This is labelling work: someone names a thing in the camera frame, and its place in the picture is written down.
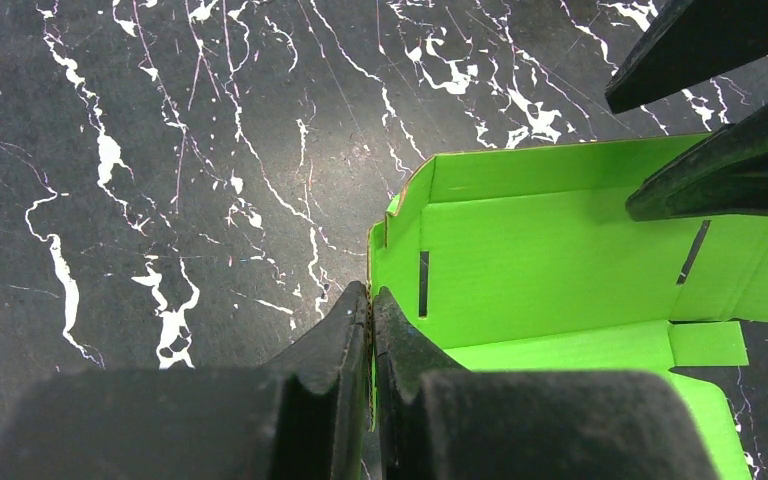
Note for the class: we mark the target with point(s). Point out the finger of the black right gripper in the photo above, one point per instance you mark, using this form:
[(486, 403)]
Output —
[(688, 42), (726, 173)]

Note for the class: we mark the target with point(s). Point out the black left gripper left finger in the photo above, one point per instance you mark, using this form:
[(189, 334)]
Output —
[(300, 415)]

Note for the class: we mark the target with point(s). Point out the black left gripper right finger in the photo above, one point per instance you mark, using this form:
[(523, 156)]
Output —
[(440, 420)]

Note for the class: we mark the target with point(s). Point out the green paper box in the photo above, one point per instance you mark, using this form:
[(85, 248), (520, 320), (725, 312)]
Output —
[(526, 259)]

